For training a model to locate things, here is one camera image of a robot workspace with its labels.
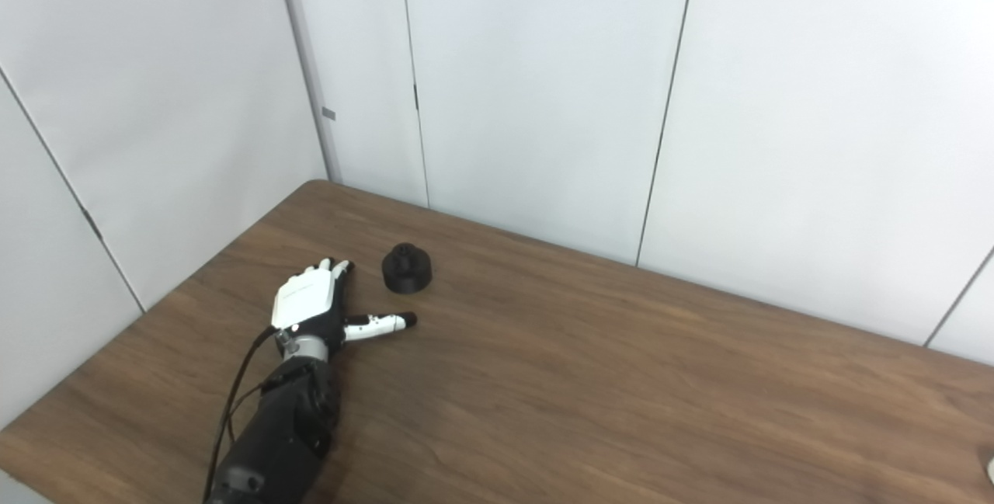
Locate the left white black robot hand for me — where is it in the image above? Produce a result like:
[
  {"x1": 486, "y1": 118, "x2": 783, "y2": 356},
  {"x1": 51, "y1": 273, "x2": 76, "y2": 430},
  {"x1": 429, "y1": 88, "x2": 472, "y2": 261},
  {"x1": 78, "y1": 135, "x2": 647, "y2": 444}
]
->
[{"x1": 270, "y1": 258, "x2": 418, "y2": 346}]

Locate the round black plastic part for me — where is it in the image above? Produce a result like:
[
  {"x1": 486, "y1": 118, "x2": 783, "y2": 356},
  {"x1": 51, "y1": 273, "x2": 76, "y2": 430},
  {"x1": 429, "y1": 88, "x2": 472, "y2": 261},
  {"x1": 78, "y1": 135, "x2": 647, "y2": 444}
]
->
[{"x1": 381, "y1": 243, "x2": 433, "y2": 294}]

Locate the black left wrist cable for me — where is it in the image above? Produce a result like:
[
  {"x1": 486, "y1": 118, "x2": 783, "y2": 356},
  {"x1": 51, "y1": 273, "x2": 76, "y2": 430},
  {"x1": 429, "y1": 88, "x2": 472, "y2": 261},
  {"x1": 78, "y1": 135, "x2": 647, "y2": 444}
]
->
[{"x1": 202, "y1": 328, "x2": 278, "y2": 503}]

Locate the grey wall corner post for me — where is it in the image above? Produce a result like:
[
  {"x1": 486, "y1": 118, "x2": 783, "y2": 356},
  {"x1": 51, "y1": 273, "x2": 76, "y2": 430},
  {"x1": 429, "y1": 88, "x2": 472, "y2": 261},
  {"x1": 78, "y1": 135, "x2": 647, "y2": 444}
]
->
[{"x1": 272, "y1": 0, "x2": 343, "y2": 183}]

